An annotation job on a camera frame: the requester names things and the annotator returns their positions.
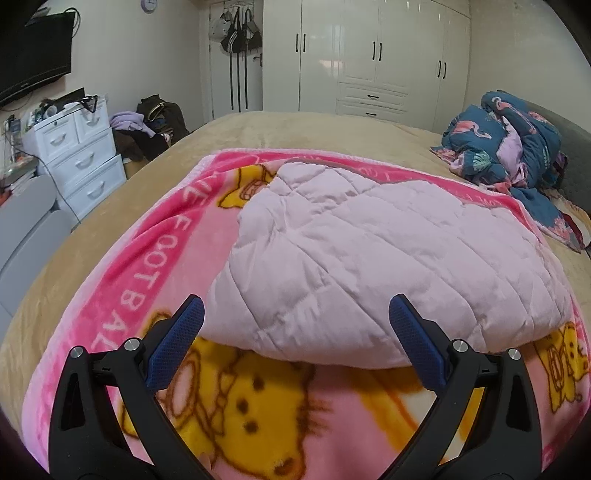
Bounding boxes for pink quilted jacket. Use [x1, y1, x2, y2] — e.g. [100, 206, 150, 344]
[201, 162, 574, 369]

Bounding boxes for lilac clothes pile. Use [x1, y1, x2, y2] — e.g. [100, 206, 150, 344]
[109, 111, 156, 138]

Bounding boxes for pink cartoon fleece blanket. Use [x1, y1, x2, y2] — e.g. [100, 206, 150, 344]
[21, 149, 590, 479]

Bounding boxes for grey chair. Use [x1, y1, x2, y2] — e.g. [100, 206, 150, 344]
[0, 175, 72, 334]

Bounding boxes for white drawer cabinet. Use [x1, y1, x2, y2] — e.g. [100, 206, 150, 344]
[23, 96, 126, 225]

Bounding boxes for teal flamingo quilt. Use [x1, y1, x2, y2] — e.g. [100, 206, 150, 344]
[431, 90, 590, 251]

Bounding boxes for grey headboard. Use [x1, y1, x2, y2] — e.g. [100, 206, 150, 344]
[496, 89, 591, 218]

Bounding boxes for beige bed cover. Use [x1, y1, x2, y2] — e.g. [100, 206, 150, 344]
[0, 110, 591, 434]

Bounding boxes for black bag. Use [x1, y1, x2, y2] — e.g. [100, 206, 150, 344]
[136, 94, 189, 145]

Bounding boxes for white wardrobe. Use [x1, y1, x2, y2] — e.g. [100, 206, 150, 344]
[263, 0, 471, 133]

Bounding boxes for hanging bags on door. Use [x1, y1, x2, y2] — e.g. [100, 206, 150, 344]
[208, 5, 263, 54]

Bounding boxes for black wall television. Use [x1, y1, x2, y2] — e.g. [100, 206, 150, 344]
[0, 11, 77, 107]

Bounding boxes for round wall clock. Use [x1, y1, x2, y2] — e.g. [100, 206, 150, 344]
[140, 0, 158, 14]

